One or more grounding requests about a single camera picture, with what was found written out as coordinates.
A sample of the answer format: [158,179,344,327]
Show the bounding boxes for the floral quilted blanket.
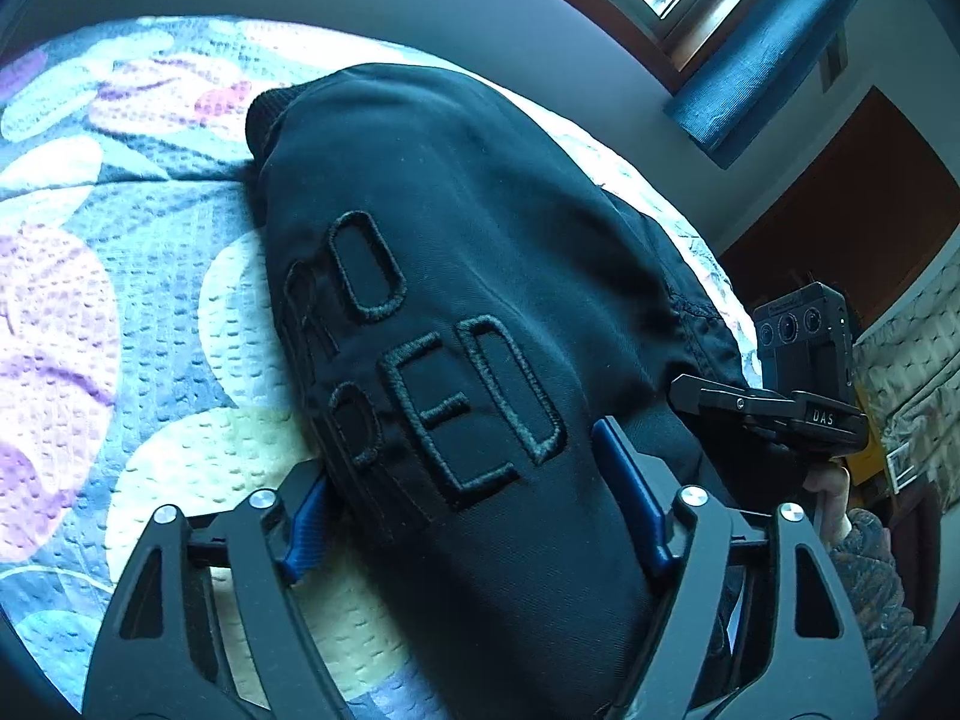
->
[0,15,758,720]

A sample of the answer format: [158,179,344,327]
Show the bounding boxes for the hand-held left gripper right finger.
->
[589,416,880,720]

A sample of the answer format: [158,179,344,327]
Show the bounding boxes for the brown wooden panel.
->
[716,86,960,335]

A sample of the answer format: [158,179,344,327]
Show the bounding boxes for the small picture frame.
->
[883,441,922,497]

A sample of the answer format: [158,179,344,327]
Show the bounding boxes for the yellow box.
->
[849,382,887,490]

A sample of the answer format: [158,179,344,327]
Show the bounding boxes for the wall switch plate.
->
[820,21,850,88]

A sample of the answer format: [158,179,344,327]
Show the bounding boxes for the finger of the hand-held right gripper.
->
[669,373,797,432]

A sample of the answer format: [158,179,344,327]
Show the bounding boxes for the person's right hand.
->
[804,463,853,550]

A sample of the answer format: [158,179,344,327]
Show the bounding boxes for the black jacket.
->
[244,64,760,720]

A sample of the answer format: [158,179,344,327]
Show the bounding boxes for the beige quilted cloth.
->
[853,240,960,500]

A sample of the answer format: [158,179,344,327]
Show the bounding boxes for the blue curtain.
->
[666,0,901,170]

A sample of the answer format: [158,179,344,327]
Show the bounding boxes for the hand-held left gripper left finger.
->
[90,461,353,720]

